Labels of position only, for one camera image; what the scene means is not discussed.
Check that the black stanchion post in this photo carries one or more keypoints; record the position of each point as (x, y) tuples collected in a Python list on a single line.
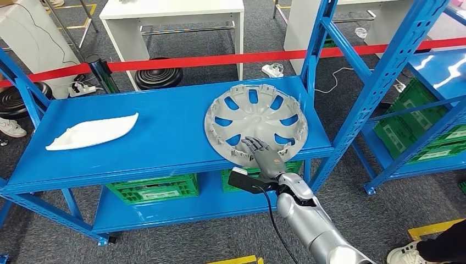
[(103, 76)]

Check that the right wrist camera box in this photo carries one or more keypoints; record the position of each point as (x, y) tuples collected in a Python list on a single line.
[(247, 182)]

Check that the white power strip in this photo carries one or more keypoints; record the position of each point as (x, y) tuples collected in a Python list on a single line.
[(82, 89)]

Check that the white plastic car part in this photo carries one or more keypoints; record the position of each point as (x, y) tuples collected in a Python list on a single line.
[(94, 133)]

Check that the silver wheel hubcap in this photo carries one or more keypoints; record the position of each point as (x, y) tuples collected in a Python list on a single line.
[(256, 118)]

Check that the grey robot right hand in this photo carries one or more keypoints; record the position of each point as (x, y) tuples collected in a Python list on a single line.
[(269, 164)]

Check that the blue metal shelf rack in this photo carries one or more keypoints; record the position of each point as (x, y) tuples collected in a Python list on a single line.
[(3, 258), (164, 131), (382, 73)]

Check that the green plastic crate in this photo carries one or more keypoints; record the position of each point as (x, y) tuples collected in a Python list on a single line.
[(182, 196), (229, 186), (329, 43), (418, 98), (293, 167), (386, 135), (116, 184), (463, 187)]

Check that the steel table legs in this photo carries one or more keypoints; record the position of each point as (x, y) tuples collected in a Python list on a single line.
[(60, 27)]

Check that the white wall plug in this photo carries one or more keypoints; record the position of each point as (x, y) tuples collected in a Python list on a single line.
[(399, 86)]

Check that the person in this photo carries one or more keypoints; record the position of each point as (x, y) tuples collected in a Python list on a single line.
[(444, 244), (52, 3), (12, 128)]

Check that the white cabinet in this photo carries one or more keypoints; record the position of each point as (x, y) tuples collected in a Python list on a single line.
[(36, 40)]

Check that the crumpled clear plastic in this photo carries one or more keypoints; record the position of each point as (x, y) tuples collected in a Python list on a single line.
[(361, 32)]

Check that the black round stanchion base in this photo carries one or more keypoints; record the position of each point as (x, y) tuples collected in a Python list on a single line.
[(158, 76), (18, 104)]

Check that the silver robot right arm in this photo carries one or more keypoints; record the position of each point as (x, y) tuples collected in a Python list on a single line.
[(309, 218)]

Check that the yellow floor tape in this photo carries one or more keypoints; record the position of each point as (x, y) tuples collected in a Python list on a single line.
[(233, 260), (429, 229), (72, 26)]

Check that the white table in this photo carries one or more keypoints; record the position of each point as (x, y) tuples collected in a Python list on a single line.
[(123, 40), (296, 29)]

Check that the red barrier belt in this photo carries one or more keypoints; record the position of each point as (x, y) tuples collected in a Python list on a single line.
[(218, 59)]

